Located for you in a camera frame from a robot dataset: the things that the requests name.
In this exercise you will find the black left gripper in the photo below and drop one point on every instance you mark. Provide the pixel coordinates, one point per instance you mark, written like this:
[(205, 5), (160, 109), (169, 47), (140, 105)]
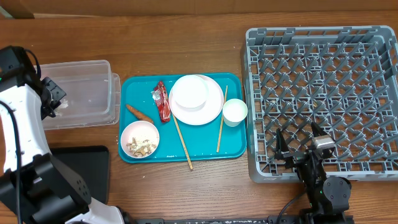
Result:
[(58, 93)]

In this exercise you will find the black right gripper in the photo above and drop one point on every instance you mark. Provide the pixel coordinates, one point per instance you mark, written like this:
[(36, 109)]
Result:
[(294, 158)]

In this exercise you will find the orange carrot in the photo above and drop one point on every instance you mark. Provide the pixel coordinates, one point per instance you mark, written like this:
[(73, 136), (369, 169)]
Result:
[(139, 115)]

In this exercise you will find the pink bowl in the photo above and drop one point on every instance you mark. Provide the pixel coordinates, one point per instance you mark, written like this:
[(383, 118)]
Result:
[(137, 128)]

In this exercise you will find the red snack wrapper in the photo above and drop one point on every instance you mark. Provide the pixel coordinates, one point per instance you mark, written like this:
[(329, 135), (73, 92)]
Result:
[(160, 96)]

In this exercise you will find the foil ball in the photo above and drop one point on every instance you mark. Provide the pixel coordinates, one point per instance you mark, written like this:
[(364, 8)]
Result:
[(61, 108)]

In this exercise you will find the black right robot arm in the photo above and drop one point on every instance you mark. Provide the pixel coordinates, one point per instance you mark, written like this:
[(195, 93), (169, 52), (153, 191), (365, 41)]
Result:
[(328, 196)]

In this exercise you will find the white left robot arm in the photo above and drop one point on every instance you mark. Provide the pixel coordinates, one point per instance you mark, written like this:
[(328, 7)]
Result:
[(35, 185)]

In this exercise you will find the grey dishwasher rack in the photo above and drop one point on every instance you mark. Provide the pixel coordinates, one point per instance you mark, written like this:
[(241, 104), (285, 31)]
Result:
[(342, 78)]

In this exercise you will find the clear plastic bin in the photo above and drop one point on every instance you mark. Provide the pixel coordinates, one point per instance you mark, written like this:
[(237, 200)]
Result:
[(93, 94)]

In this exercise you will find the white paper cup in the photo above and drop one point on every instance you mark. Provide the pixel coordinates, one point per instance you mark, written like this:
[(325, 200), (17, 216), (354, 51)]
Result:
[(234, 112)]

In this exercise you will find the black tray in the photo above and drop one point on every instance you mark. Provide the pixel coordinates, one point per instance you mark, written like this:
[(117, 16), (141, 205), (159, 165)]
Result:
[(92, 163)]

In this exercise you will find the wooden chopstick right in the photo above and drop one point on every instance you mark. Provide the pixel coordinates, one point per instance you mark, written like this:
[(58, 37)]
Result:
[(222, 121)]

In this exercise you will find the wooden chopstick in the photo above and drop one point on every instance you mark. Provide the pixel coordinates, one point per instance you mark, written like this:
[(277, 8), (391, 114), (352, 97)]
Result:
[(183, 143), (222, 121)]

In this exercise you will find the white plate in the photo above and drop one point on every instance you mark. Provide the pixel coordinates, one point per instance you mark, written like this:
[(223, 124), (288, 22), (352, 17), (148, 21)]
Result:
[(206, 114)]

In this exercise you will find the rice and peanut scraps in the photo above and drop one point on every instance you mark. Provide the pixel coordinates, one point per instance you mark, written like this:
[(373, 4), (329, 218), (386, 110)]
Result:
[(142, 146)]

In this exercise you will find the white bowl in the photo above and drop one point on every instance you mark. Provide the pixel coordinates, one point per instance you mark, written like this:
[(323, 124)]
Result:
[(190, 92)]

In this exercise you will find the teal plastic tray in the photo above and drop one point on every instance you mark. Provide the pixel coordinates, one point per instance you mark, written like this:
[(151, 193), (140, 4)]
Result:
[(201, 141)]

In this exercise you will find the wooden chopstick left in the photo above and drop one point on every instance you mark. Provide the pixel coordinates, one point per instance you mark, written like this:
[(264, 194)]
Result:
[(183, 143)]

